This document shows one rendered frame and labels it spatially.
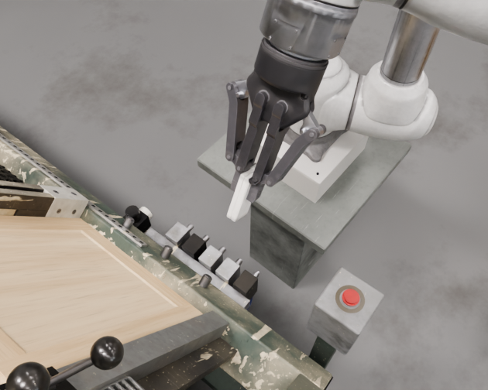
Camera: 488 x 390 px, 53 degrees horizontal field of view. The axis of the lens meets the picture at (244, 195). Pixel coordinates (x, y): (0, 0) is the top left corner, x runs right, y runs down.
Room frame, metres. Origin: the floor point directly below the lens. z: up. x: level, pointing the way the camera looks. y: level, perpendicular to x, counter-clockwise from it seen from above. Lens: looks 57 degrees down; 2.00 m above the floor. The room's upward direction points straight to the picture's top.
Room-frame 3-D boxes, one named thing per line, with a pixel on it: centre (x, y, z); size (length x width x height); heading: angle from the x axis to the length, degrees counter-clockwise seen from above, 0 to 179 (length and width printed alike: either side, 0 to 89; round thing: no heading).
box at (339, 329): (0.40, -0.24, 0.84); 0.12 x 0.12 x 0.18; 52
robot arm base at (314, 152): (0.98, -0.18, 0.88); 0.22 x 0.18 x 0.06; 51
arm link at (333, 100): (0.97, -0.21, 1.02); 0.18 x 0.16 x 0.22; 74
